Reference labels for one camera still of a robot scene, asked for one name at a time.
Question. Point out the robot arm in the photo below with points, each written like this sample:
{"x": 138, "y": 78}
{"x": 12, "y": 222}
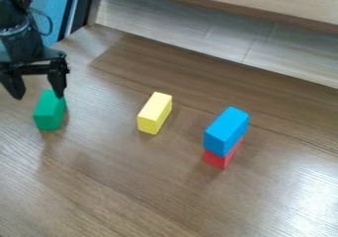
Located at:
{"x": 13, "y": 10}

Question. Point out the green rectangle block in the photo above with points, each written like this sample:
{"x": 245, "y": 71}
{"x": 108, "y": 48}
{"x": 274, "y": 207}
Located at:
{"x": 48, "y": 111}

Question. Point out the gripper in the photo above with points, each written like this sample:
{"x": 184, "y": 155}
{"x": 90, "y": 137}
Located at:
{"x": 24, "y": 51}

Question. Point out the yellow rectangle block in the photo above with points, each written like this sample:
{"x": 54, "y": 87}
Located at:
{"x": 155, "y": 112}

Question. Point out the red rectangle block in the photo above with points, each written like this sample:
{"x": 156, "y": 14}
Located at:
{"x": 220, "y": 158}

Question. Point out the blue rectangle block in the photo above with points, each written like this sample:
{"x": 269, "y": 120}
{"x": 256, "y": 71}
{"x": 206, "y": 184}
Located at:
{"x": 226, "y": 130}

